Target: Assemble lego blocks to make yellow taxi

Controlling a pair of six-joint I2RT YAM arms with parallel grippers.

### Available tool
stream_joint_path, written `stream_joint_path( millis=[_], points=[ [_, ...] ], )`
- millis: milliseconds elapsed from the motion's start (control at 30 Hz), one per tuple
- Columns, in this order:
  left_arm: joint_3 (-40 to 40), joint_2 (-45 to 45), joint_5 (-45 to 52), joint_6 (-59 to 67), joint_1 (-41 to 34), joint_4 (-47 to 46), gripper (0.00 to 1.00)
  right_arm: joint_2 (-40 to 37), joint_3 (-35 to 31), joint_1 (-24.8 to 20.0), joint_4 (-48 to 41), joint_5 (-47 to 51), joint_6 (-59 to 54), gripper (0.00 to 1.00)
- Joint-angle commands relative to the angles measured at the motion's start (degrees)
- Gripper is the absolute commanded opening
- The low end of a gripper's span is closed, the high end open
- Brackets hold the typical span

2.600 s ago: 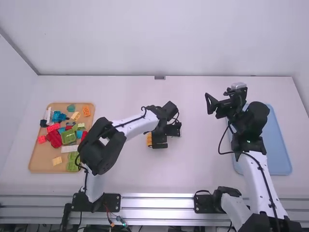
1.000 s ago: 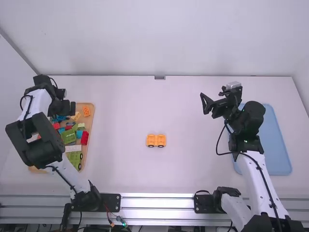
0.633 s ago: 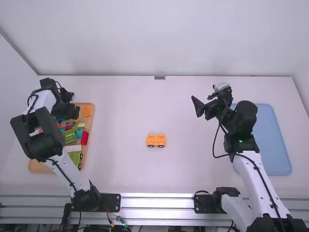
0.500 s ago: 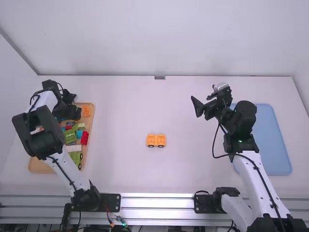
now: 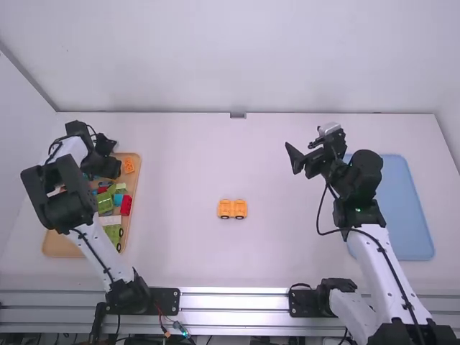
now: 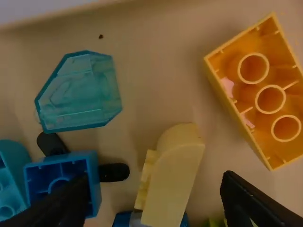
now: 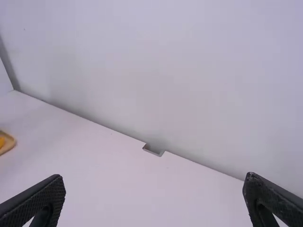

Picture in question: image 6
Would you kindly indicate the translucent blue toy brick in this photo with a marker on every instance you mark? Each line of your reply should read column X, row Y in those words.
column 78, row 94

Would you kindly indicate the tan tray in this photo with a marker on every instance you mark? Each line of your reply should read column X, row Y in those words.
column 165, row 71

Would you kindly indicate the pale yellow toy brick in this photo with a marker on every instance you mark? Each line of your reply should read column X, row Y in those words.
column 170, row 177

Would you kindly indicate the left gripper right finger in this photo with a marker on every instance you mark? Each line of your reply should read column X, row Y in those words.
column 246, row 201

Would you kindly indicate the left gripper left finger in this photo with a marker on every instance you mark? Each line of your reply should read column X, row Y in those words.
column 68, row 201

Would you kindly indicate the large yellow toy brick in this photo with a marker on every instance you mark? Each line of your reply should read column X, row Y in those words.
column 279, row 71

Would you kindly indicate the light blue toy brick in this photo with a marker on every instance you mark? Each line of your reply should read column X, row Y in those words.
column 11, row 170

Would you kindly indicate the black toy piece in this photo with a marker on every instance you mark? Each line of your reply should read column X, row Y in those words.
column 113, row 172

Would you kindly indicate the green toy brick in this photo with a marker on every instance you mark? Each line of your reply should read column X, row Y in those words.
column 215, row 223

